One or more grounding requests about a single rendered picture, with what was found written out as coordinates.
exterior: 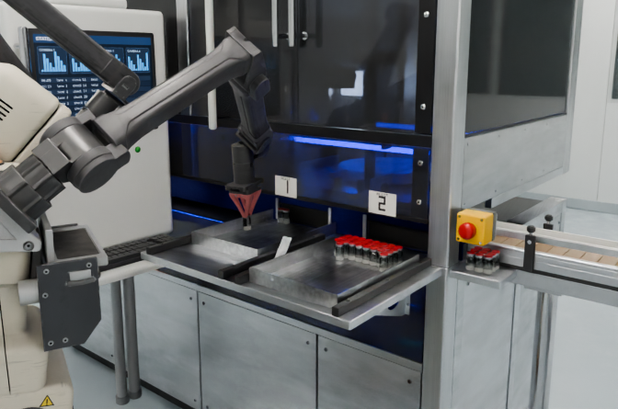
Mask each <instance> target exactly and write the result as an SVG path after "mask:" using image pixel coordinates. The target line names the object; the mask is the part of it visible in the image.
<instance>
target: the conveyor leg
mask: <svg viewBox="0 0 618 409"><path fill-rule="evenodd" d="M524 288H525V289H529V290H537V300H536V312H535V323H534V335H533V347H532V369H531V381H530V392H529V404H528V409H549V398H550V388H551V377H552V366H553V355H554V344H555V324H556V313H557V303H558V296H560V297H561V296H562V295H563V294H559V293H554V292H551V291H547V290H539V289H536V288H532V287H528V286H524Z"/></svg>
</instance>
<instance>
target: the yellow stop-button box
mask: <svg viewBox="0 0 618 409"><path fill-rule="evenodd" d="M496 219H497V213H496V212H495V211H491V210H480V209H475V208H468V209H466V210H463V211H460V212H458V213H457V226H456V241H458V242H463V243H468V244H476V245H481V246H484V245H485V244H488V243H490V242H491V241H494V240H495V234H496ZM465 222H470V223H472V224H473V225H474V226H475V228H476V234H475V237H473V238H472V239H470V240H464V239H463V238H462V237H461V236H460V235H459V233H458V228H459V226H460V225H461V224H463V223H465Z"/></svg>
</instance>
